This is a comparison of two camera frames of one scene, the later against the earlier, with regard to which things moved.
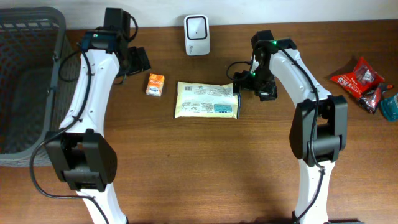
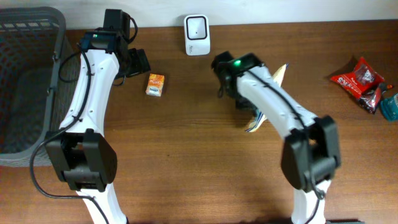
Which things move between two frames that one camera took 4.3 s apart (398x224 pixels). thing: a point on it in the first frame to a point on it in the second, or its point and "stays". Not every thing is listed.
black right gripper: (265, 92) to (244, 103)
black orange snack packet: (370, 100) stays
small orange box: (155, 84) stays
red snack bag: (362, 79) stays
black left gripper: (138, 60) stays
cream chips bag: (214, 100) to (260, 117)
